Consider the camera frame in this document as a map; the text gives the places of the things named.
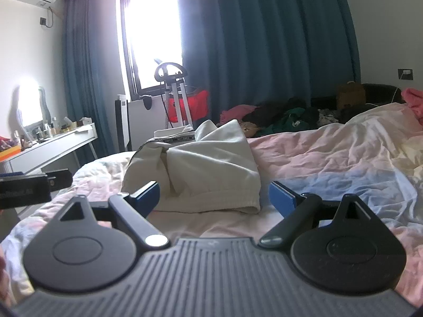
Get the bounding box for group of cosmetic bottles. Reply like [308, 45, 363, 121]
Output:
[13, 115, 80, 146]

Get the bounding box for white exercise bike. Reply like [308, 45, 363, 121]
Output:
[140, 59, 199, 130]

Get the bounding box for white dressing table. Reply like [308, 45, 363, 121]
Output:
[0, 122, 99, 176]

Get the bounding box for dark framed window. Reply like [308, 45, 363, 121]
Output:
[116, 0, 184, 102]

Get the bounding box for brown bag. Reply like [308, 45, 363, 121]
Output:
[336, 81, 367, 110]

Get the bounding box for white panel heater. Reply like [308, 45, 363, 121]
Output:
[114, 95, 166, 153]

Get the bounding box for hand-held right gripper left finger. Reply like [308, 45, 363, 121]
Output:
[59, 181, 171, 249]

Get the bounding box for red cloth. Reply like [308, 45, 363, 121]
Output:
[167, 89, 211, 123]

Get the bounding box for green garment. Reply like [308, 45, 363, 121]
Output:
[256, 107, 310, 138]

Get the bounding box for orange box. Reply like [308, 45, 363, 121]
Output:
[0, 145, 21, 163]

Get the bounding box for white pants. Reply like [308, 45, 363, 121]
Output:
[122, 119, 261, 215]

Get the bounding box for black and white patterned cloth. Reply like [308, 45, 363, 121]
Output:
[317, 109, 342, 126]

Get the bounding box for white charging cable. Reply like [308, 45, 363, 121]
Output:
[366, 85, 401, 108]

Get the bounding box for vanity mirror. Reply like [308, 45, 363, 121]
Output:
[14, 78, 51, 130]

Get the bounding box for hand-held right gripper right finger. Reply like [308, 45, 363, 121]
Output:
[259, 181, 365, 249]

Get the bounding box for pink garment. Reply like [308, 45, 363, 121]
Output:
[220, 105, 257, 125]

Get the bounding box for black sofa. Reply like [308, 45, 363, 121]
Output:
[311, 83, 406, 125]

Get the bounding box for orange plush toy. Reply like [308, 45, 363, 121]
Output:
[238, 122, 262, 138]

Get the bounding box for wide blue curtain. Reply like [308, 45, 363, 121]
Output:
[172, 0, 362, 130]

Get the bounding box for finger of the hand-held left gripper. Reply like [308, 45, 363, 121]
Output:
[44, 168, 73, 190]

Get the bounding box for black garment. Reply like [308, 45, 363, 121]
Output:
[242, 97, 320, 127]

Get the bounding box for narrow blue curtain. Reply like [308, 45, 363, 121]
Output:
[63, 0, 133, 159]

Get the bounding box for pink fleece robe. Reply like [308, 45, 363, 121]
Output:
[401, 88, 423, 123]

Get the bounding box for pastel patchwork quilt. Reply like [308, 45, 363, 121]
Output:
[0, 103, 423, 306]

